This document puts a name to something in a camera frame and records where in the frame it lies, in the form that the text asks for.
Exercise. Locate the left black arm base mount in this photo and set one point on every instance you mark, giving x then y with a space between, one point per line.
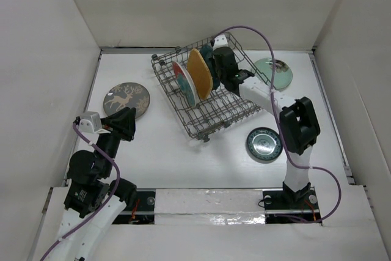
141 212

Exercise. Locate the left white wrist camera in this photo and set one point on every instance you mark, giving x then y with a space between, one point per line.
90 122

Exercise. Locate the red plate with teal flower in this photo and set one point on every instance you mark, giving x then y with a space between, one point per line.
185 83

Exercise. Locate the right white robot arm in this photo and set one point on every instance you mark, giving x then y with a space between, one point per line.
295 118

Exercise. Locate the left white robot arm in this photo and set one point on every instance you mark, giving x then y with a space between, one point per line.
97 193

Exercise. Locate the grey plate with deer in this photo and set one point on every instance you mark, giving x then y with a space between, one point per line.
131 95

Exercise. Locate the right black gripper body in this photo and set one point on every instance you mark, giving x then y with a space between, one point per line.
222 76

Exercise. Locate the square woven bamboo plate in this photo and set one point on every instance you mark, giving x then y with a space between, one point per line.
200 74

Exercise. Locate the grey wire dish rack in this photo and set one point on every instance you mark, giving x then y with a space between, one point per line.
220 110

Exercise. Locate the small blue patterned plate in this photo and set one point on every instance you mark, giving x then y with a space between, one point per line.
264 144

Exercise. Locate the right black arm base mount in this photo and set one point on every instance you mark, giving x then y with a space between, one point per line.
278 210

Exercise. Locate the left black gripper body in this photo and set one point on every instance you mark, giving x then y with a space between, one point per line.
110 142

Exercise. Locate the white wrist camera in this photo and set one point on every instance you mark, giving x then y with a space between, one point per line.
219 41
90 122

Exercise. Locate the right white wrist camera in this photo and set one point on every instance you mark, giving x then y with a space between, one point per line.
219 41

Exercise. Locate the mint green floral plate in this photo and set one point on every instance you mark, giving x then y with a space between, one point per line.
283 75

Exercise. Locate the teal scalloped plate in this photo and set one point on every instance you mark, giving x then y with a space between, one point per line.
206 52

